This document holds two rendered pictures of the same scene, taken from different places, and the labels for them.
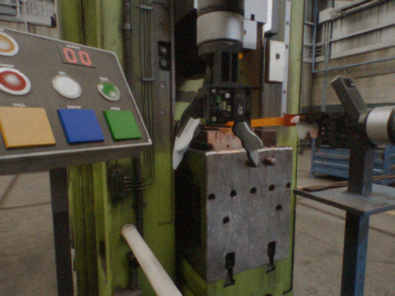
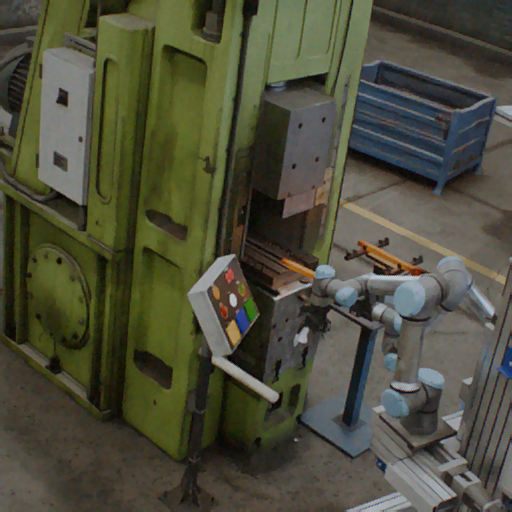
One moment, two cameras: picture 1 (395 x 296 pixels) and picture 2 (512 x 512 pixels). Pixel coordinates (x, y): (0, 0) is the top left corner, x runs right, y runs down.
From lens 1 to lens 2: 365 cm
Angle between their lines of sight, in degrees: 30
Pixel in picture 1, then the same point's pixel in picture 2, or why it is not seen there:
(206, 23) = (318, 300)
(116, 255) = (193, 368)
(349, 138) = (365, 313)
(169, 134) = not seen: hidden behind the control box
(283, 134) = (319, 243)
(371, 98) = not seen: outside the picture
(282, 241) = (313, 345)
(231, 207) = (284, 330)
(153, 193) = not seen: hidden behind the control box
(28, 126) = (234, 333)
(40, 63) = (224, 293)
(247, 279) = (286, 376)
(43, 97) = (230, 313)
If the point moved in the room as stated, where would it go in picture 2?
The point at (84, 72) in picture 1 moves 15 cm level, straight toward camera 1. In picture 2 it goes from (233, 284) to (257, 301)
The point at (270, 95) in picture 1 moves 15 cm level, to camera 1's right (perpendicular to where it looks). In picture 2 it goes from (313, 214) to (342, 213)
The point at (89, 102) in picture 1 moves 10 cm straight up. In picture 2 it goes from (239, 304) to (242, 282)
